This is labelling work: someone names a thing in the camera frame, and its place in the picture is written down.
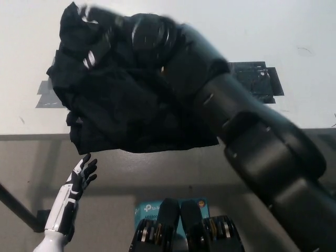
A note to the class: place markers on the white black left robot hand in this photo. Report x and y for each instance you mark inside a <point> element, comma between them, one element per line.
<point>65,199</point>

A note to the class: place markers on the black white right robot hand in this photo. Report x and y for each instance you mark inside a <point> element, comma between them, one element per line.
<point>110,36</point>

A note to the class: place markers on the black jacket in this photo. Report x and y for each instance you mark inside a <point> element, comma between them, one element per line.
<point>118,110</point>

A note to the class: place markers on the black metal table leg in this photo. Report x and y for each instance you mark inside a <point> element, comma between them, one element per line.
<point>15,204</point>

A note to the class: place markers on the teal tp-link box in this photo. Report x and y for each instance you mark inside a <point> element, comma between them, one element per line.
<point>147,210</point>

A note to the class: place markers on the grey table tape patch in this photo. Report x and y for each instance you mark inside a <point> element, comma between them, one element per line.
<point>46,99</point>

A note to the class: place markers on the black table tape patch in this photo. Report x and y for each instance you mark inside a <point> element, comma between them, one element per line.
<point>257,81</point>

